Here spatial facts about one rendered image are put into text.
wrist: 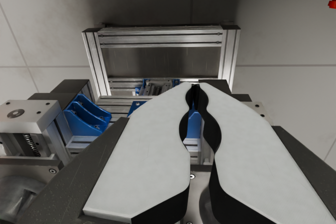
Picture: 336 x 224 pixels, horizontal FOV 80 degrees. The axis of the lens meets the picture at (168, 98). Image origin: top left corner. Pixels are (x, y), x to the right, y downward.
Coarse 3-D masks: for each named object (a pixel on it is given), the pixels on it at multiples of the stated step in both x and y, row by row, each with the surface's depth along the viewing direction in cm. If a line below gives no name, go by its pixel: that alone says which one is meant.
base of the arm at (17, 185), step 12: (0, 180) 46; (12, 180) 45; (24, 180) 46; (36, 180) 47; (0, 192) 44; (12, 192) 44; (24, 192) 44; (36, 192) 45; (0, 204) 42; (12, 204) 42; (24, 204) 44; (0, 216) 41; (12, 216) 41
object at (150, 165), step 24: (168, 96) 10; (192, 96) 11; (144, 120) 8; (168, 120) 8; (120, 144) 7; (144, 144) 7; (168, 144) 7; (120, 168) 6; (144, 168) 6; (168, 168) 6; (96, 192) 5; (120, 192) 5; (144, 192) 5; (168, 192) 5; (96, 216) 5; (120, 216) 5; (144, 216) 5; (168, 216) 6
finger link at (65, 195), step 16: (112, 128) 8; (96, 144) 7; (112, 144) 7; (80, 160) 6; (96, 160) 6; (64, 176) 6; (80, 176) 6; (96, 176) 6; (48, 192) 5; (64, 192) 5; (80, 192) 5; (32, 208) 5; (48, 208) 5; (64, 208) 5; (80, 208) 5
